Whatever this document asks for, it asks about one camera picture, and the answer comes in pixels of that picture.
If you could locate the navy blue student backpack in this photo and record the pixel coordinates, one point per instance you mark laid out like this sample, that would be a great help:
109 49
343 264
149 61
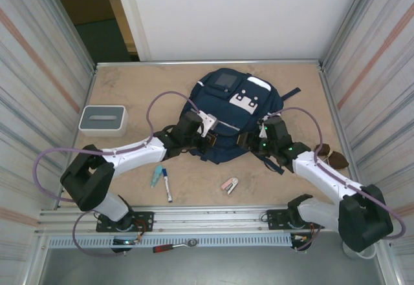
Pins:
236 117

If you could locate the pink stapler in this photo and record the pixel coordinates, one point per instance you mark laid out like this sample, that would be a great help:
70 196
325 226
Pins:
229 185

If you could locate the white blue marker pen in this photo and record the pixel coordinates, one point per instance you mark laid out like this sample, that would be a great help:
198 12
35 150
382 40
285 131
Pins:
167 185

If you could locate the teal glue stick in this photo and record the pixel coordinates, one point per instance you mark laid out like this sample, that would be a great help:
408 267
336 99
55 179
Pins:
156 175

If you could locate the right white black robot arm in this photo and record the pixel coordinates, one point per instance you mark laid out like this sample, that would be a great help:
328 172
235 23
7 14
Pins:
323 172

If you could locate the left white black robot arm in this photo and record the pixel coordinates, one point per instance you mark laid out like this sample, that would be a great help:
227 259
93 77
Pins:
136 151

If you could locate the thin aluminium table edge bar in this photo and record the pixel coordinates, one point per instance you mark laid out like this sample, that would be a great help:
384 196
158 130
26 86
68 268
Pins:
161 62

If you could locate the white grey tissue box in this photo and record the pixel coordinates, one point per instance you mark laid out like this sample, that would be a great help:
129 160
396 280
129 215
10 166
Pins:
97 126

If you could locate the small electronics board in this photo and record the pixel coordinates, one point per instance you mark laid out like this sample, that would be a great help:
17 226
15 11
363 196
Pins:
302 238
124 242

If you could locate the grey tape roll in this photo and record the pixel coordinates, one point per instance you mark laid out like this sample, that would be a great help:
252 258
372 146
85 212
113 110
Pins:
368 254

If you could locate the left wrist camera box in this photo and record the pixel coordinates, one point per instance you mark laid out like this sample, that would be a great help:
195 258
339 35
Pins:
208 121

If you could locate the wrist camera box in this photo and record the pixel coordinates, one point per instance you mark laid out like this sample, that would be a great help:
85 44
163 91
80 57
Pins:
208 121
261 130

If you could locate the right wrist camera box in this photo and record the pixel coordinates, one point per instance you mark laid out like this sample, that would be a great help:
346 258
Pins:
261 130

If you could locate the wide aluminium base rail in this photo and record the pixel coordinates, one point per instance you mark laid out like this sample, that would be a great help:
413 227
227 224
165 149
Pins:
207 220

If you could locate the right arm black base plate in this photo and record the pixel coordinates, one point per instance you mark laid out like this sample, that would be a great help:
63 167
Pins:
275 220

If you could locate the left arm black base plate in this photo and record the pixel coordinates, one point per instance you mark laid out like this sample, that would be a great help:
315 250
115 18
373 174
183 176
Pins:
145 220

